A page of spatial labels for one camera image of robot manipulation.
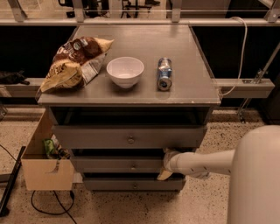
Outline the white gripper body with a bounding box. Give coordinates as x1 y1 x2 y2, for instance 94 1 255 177
164 150 181 173

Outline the grey drawer cabinet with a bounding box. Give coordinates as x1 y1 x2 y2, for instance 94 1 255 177
37 24 221 192

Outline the blue soda can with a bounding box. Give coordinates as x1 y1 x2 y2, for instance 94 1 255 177
157 58 172 91

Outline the white bowl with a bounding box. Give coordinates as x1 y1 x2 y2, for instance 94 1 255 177
106 57 144 88

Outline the green snack packet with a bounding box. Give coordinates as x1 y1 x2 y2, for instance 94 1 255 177
43 139 56 156

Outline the cardboard box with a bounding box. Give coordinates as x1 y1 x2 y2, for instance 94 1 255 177
21 111 74 191

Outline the brown yellow chip bag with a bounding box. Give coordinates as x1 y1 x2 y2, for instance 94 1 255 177
39 37 114 93

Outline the black bar on floor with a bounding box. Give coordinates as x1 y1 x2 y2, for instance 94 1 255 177
0 146 25 217

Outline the white cable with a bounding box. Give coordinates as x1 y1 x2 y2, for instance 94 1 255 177
218 16 249 98

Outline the black floor cable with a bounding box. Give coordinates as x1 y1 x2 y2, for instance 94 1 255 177
30 189 78 224

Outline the metal rail frame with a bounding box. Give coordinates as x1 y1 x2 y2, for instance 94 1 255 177
0 0 280 100

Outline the black object on rail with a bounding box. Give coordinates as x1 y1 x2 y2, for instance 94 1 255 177
0 70 30 85

